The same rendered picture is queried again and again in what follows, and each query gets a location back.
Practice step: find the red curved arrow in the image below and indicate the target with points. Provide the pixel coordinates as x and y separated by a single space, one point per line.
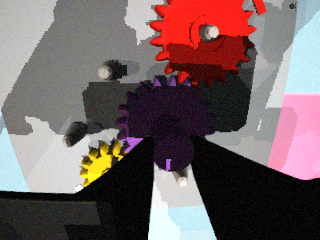
260 6

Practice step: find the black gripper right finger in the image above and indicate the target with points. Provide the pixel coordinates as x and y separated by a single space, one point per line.
247 201

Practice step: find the purple gear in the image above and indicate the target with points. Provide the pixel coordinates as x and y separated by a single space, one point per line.
170 115

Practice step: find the yellow gear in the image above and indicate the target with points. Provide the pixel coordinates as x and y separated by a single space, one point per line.
99 162

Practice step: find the red gear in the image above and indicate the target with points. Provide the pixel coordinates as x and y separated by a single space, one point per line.
182 44

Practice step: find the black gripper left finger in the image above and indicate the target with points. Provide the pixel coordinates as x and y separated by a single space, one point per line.
115 206

